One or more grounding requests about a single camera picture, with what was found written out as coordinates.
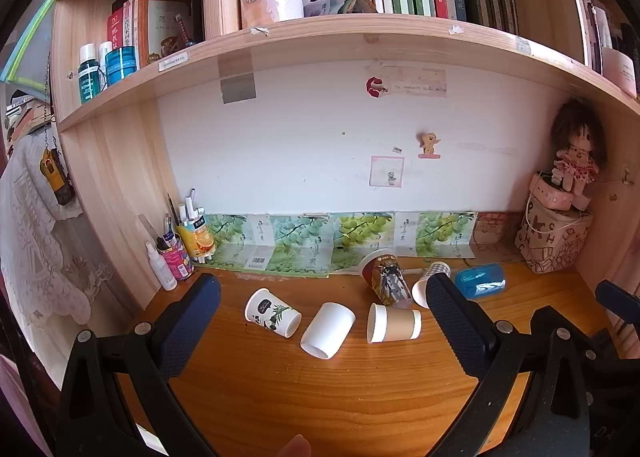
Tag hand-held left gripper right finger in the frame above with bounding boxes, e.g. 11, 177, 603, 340
424, 273, 592, 457

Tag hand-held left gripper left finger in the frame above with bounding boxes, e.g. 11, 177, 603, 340
55, 273, 222, 457

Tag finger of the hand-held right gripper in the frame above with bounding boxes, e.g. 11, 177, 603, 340
595, 279, 640, 320

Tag plain white cup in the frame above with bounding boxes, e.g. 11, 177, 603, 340
300, 302, 356, 360

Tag blue plastic cup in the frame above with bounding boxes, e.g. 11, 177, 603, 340
454, 263, 507, 300

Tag checkered paper cup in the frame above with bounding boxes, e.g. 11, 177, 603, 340
411, 261, 452, 309

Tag brown kraft cup white rim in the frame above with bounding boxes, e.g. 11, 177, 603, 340
366, 303, 422, 344

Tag white cup with panda print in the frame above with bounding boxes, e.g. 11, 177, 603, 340
244, 288, 302, 339

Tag brown printed paper cup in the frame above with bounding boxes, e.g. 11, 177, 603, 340
360, 249, 414, 309

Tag person's left hand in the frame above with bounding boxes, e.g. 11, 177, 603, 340
277, 433, 312, 457

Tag white spray bottle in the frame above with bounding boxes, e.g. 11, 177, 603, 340
146, 242, 178, 292

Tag pink pen holder can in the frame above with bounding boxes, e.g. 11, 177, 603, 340
156, 232, 196, 282

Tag orange printed pen box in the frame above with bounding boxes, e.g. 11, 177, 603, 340
177, 218, 217, 264

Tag patterned beige storage bag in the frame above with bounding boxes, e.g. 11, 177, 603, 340
514, 192, 594, 275

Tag pink small box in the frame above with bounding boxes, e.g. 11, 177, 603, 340
530, 171, 576, 210

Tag green grape printed paper strip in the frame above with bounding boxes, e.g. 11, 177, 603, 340
202, 211, 476, 279

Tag brown-haired rag doll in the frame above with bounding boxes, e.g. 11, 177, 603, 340
550, 99, 608, 210

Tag wooden bookshelf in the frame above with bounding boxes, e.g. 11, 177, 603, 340
50, 0, 640, 388

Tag white lace cloth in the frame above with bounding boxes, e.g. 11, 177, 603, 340
0, 129, 118, 327

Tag yellow hanging pouch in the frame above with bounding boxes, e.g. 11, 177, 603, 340
39, 148, 77, 206

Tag grey tape patch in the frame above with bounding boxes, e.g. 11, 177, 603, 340
220, 76, 259, 104

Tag row of pale books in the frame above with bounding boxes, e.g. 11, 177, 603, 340
576, 0, 640, 98

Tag teal cream jar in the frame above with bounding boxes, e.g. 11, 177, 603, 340
105, 47, 138, 86

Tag teal bottle white cap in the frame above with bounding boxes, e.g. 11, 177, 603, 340
77, 44, 103, 105

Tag red books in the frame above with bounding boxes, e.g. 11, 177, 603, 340
106, 0, 136, 48

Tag grey foil pouch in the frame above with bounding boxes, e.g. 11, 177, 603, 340
303, 0, 348, 18

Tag yellow pony wall sticker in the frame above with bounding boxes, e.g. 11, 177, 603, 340
418, 132, 444, 160

